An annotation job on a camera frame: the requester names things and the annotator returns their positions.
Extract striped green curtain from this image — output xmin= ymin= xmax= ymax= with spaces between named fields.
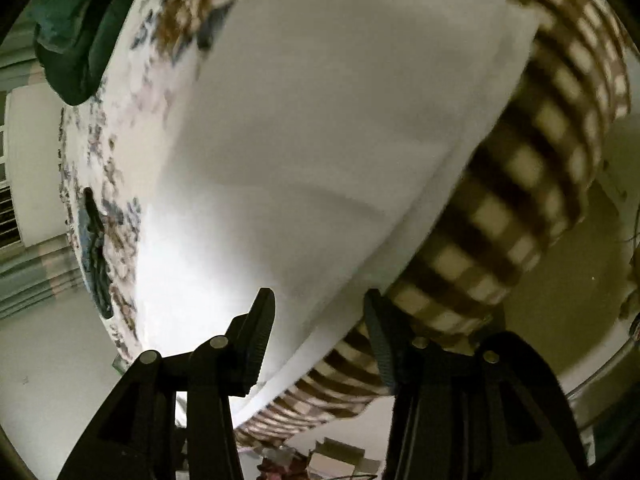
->
xmin=1 ymin=15 xmax=81 ymax=318

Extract brown checkered blanket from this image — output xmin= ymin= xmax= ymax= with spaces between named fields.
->
xmin=233 ymin=0 xmax=633 ymax=449

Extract white pants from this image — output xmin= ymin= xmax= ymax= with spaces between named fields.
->
xmin=136 ymin=0 xmax=538 ymax=424

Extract folded teal garment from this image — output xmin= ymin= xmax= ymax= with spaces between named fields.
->
xmin=78 ymin=188 xmax=114 ymax=320

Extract dark green garment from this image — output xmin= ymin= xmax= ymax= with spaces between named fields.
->
xmin=30 ymin=0 xmax=134 ymax=105

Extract floral bed sheet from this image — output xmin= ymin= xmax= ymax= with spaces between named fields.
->
xmin=58 ymin=0 xmax=234 ymax=363

